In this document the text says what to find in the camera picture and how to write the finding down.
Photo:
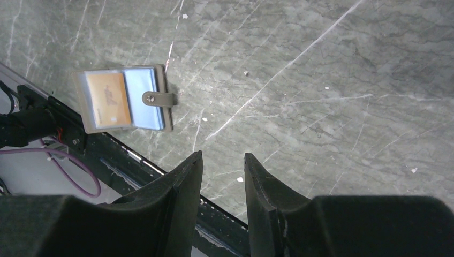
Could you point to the aluminium extrusion frame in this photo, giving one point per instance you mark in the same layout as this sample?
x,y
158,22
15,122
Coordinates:
x,y
12,79

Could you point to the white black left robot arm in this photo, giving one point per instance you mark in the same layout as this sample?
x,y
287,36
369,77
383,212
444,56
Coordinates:
x,y
20,128

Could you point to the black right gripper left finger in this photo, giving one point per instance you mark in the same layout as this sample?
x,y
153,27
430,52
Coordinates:
x,y
155,220

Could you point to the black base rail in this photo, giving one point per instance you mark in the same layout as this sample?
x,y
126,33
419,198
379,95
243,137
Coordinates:
x,y
217,233

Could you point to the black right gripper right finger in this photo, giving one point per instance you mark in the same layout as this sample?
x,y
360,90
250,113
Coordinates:
x,y
282,222

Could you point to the orange credit card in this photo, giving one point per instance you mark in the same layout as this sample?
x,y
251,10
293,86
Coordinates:
x,y
109,100

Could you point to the grey leather card holder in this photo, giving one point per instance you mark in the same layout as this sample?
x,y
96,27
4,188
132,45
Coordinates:
x,y
149,100

